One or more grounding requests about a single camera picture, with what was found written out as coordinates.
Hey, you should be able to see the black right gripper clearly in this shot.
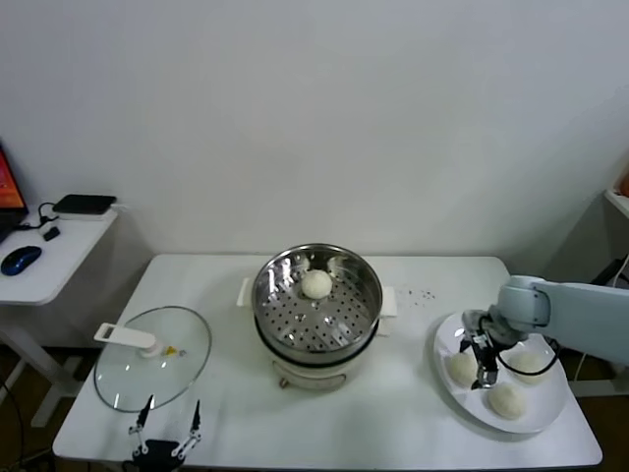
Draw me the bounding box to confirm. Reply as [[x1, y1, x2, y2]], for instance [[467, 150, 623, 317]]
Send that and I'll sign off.
[[458, 317, 516, 392]]

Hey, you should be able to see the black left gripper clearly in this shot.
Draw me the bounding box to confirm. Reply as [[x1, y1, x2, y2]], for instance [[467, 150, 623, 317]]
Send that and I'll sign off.
[[127, 393, 203, 471]]

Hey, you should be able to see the white steamed baozi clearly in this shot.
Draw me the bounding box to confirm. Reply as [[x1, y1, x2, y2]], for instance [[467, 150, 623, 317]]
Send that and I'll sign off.
[[486, 382, 527, 422], [508, 349, 551, 385], [444, 352, 479, 388], [299, 268, 332, 300]]

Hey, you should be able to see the stainless steel steamer basket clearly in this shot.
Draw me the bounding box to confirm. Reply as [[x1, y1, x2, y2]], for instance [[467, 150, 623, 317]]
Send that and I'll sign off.
[[238, 242, 397, 354]]

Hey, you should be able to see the white oval plate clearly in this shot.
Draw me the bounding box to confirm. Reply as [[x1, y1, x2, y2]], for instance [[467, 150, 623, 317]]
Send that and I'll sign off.
[[431, 310, 567, 435]]

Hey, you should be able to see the cream cooking pot with logo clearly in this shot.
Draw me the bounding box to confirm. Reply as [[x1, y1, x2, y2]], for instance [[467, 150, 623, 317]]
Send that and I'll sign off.
[[254, 314, 392, 369]]

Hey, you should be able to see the cream cooker base with knob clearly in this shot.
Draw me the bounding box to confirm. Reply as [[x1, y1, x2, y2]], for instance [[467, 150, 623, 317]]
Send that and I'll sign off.
[[271, 357, 348, 392]]

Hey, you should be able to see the white side desk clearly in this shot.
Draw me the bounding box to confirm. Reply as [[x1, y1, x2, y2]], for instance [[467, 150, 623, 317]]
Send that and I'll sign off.
[[0, 204, 122, 429]]

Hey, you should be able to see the flat white box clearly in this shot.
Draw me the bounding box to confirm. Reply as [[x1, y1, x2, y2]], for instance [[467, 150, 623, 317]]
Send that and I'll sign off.
[[56, 206, 122, 223]]

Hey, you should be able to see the white shelf desk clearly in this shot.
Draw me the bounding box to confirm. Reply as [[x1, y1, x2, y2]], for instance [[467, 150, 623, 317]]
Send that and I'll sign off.
[[569, 189, 629, 399]]

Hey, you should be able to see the blue computer mouse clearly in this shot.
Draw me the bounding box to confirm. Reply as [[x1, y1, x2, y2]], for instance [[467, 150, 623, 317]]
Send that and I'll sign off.
[[0, 245, 43, 276]]

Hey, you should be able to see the flat black box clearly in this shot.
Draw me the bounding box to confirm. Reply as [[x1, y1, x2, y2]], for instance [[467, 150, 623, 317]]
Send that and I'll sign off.
[[52, 195, 118, 216]]

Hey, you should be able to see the laptop screen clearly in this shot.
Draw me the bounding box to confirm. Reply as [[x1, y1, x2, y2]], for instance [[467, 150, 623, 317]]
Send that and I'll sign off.
[[0, 140, 29, 245]]

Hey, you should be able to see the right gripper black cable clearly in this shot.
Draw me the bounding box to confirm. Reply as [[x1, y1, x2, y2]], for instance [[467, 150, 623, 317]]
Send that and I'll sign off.
[[495, 338, 564, 379]]

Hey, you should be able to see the glass lid with white handle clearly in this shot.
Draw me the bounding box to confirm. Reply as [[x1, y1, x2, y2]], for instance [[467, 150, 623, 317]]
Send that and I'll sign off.
[[92, 305, 213, 414]]

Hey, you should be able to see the black floor cable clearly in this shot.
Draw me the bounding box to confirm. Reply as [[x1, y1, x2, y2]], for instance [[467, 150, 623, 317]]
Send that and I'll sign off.
[[0, 381, 27, 466]]

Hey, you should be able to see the black cable with adapter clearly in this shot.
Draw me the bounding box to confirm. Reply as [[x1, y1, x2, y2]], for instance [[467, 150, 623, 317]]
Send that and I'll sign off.
[[589, 256, 628, 286]]

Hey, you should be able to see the black laptop cable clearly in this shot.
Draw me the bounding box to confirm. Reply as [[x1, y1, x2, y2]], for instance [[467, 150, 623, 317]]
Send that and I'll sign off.
[[19, 202, 63, 231]]

